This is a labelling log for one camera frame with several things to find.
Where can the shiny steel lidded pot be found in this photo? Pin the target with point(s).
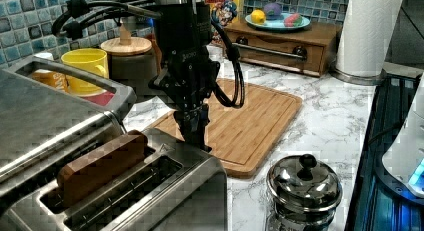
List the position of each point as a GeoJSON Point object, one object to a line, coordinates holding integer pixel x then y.
{"type": "Point", "coordinates": [304, 193]}

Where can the canister with wooden lid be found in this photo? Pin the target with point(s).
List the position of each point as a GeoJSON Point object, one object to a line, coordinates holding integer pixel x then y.
{"type": "Point", "coordinates": [132, 62]}

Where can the purple toy vegetable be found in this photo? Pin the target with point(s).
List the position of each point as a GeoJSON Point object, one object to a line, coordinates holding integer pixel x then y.
{"type": "Point", "coordinates": [272, 11]}

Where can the colourful cereal box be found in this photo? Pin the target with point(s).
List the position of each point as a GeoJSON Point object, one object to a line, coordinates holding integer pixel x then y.
{"type": "Point", "coordinates": [225, 12]}

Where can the white paper towel roll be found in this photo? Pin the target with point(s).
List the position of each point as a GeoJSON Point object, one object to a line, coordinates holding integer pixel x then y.
{"type": "Point", "coordinates": [365, 37]}

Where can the light blue plate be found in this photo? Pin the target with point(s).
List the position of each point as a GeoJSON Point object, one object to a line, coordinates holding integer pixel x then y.
{"type": "Point", "coordinates": [280, 24]}

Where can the wooden drawer stand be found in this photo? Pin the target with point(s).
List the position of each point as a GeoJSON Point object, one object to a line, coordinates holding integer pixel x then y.
{"type": "Point", "coordinates": [308, 51]}

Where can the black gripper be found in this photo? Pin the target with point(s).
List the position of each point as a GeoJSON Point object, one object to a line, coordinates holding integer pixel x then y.
{"type": "Point", "coordinates": [185, 80]}

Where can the red strawberry toy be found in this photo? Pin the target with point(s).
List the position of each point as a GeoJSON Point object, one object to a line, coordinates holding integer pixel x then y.
{"type": "Point", "coordinates": [294, 20]}

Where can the bamboo cutting board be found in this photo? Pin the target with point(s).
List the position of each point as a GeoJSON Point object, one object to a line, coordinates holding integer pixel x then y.
{"type": "Point", "coordinates": [240, 138]}

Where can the yellow lemon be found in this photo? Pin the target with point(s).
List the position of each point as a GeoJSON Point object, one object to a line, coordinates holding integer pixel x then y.
{"type": "Point", "coordinates": [258, 17]}

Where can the brown toast slice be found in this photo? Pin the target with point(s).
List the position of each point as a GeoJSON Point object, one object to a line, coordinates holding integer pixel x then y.
{"type": "Point", "coordinates": [84, 175]}

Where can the yellow plastic mug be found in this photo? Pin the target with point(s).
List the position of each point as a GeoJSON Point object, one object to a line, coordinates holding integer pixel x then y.
{"type": "Point", "coordinates": [91, 60]}

